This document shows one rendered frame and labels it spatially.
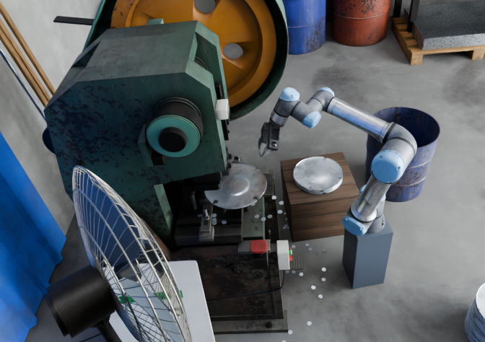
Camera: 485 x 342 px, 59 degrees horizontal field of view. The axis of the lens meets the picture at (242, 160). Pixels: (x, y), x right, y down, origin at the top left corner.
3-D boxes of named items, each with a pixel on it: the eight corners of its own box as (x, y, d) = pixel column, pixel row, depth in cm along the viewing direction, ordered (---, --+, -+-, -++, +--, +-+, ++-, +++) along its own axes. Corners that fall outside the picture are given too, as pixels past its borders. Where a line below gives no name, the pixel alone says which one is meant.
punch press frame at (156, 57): (271, 231, 255) (247, 13, 166) (272, 297, 223) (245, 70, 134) (141, 239, 262) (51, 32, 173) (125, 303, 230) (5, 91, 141)
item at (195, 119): (210, 142, 157) (199, 91, 142) (208, 164, 148) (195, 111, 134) (151, 146, 159) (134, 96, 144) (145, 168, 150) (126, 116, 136)
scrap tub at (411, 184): (416, 159, 308) (428, 104, 277) (434, 202, 277) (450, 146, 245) (357, 163, 312) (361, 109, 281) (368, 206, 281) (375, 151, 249)
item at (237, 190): (235, 156, 214) (234, 155, 213) (279, 182, 197) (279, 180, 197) (191, 189, 200) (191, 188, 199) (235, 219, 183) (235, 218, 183)
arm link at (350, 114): (429, 130, 168) (322, 79, 186) (419, 146, 162) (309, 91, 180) (419, 150, 177) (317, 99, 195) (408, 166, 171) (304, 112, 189)
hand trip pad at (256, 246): (268, 250, 181) (266, 239, 176) (268, 262, 177) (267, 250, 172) (251, 250, 182) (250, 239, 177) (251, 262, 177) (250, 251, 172)
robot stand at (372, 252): (372, 257, 252) (379, 205, 223) (383, 283, 239) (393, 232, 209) (341, 262, 252) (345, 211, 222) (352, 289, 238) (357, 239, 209)
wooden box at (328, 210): (340, 190, 295) (342, 151, 271) (356, 233, 266) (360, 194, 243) (282, 198, 295) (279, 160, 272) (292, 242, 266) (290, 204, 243)
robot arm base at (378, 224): (377, 208, 222) (379, 195, 215) (389, 230, 210) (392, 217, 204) (349, 213, 221) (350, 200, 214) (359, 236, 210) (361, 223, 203)
